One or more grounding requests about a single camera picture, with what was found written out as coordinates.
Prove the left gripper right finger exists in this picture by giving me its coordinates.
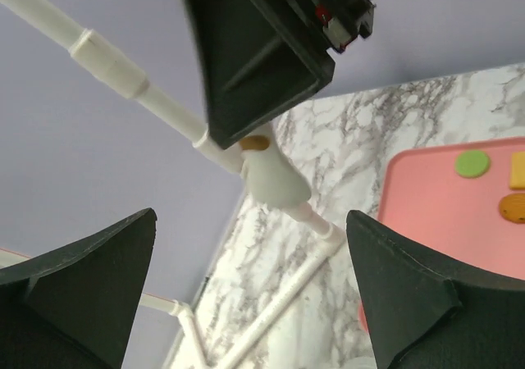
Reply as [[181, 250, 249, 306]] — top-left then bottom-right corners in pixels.
[[346, 211, 524, 369]]

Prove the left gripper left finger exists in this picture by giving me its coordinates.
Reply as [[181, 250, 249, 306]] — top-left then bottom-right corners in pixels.
[[1, 208, 157, 368]]

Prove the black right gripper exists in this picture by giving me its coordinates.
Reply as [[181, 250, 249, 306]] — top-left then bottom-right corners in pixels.
[[182, 0, 375, 148]]

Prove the orange chip cookie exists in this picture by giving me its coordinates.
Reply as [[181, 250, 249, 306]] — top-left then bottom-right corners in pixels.
[[498, 193, 525, 224]]

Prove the green round biscuit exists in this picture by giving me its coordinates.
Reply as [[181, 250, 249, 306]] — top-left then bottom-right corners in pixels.
[[454, 149, 491, 179]]

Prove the pink serving tray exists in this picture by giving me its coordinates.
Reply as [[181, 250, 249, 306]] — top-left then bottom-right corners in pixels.
[[356, 136, 525, 333]]

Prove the middle white pvc pole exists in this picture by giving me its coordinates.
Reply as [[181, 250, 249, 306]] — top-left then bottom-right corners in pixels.
[[139, 293, 210, 368]]

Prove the yellow rectangular biscuit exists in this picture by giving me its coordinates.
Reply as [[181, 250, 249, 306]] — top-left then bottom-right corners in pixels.
[[509, 152, 525, 190]]

